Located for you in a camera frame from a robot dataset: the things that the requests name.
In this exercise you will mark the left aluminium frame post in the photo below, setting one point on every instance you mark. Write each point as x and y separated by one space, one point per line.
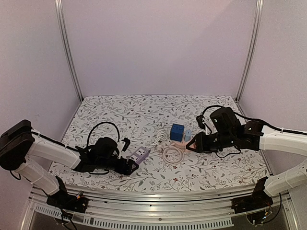
67 49

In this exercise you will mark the aluminium front rail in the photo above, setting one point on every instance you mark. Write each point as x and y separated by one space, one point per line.
196 210

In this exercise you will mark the purple power strip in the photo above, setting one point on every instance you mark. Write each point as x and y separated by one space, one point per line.
139 155

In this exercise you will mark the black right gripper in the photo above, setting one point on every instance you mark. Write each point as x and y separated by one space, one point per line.
201 142

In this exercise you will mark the aluminium frame post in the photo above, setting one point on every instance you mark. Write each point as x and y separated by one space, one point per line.
251 50
67 49

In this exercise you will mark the floral table cloth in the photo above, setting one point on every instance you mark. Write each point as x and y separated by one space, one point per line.
146 120

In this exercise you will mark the light blue plug adapter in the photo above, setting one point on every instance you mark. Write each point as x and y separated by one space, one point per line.
187 135

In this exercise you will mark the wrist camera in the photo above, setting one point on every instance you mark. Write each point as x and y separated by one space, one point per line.
120 147
202 125

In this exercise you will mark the blue cube socket adapter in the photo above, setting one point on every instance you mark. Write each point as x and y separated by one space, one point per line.
177 132

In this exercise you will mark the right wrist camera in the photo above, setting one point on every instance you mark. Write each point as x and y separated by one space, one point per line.
202 125

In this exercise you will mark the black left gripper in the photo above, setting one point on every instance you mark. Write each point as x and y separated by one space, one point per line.
127 170

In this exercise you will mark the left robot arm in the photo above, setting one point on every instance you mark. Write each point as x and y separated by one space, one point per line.
21 143

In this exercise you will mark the right aluminium frame post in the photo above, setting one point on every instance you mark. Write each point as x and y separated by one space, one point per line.
251 50

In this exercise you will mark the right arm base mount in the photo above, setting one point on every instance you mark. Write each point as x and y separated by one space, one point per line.
258 199

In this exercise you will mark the pink round power strip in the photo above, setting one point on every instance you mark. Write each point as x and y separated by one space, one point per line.
180 145

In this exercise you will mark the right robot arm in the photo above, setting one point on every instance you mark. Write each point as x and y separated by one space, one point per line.
256 135

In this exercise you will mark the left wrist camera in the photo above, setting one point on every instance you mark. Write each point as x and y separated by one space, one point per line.
120 147

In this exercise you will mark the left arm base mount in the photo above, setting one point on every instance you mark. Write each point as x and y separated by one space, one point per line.
62 200

